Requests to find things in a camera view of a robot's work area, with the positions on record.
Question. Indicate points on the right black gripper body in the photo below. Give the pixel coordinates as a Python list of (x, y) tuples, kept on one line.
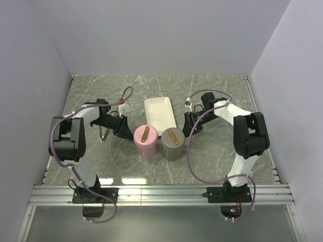
[(204, 119)]

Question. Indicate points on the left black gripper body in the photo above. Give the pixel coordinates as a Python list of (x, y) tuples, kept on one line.
[(114, 123)]

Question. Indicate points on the grey round lid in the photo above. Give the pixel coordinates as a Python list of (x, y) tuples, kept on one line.
[(173, 139)]

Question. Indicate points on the grey cylindrical container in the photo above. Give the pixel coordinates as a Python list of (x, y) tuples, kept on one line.
[(171, 155)]

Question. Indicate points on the metal food tongs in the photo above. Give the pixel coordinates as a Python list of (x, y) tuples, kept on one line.
[(104, 133)]

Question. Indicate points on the pink round lid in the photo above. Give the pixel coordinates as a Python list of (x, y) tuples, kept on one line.
[(145, 136)]

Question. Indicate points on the white rectangular plate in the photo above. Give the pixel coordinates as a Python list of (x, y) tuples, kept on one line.
[(159, 113)]

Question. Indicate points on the pink cylindrical container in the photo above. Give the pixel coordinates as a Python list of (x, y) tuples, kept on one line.
[(147, 153)]

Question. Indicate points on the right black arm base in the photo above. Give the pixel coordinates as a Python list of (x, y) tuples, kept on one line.
[(228, 195)]

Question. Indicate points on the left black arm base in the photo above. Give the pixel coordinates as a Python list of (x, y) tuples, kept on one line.
[(106, 195)]

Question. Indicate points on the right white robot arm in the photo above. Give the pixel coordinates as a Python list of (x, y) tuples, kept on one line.
[(250, 136)]

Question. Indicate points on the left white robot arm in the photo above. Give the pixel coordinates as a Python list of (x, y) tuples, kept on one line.
[(67, 142)]

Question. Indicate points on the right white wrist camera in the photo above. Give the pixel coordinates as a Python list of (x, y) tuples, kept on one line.
[(188, 105)]

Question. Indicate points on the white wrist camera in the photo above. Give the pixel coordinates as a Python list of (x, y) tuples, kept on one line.
[(123, 107), (188, 105)]

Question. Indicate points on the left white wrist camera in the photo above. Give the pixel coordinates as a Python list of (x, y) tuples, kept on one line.
[(123, 107)]

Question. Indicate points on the aluminium rail frame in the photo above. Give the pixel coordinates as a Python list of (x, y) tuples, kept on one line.
[(181, 195)]

